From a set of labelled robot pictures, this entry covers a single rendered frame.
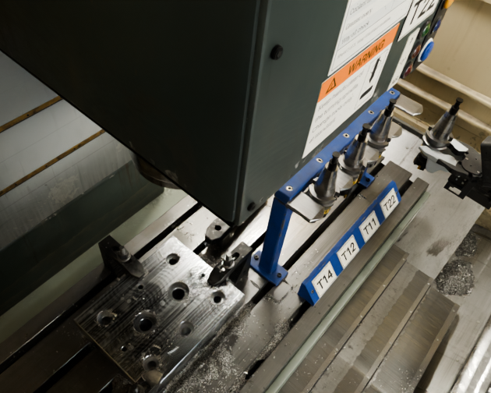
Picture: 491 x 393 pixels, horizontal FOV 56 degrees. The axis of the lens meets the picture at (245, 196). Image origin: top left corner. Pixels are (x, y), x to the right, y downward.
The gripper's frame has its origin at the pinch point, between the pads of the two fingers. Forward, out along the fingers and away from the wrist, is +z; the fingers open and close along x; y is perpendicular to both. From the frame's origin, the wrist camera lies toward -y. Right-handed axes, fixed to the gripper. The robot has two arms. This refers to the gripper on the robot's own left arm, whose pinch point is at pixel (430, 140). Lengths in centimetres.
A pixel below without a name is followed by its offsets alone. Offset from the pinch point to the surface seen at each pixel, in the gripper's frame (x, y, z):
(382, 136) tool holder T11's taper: -12.6, -4.1, 8.0
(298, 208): -40.2, -1.1, 10.4
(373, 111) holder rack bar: -4.9, -2.6, 14.2
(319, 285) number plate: -35.2, 26.3, 0.8
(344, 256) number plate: -23.5, 26.3, 0.7
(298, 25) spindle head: -67, -55, 5
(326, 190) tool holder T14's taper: -34.7, -4.0, 8.2
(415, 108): 5.1, -1.9, 7.7
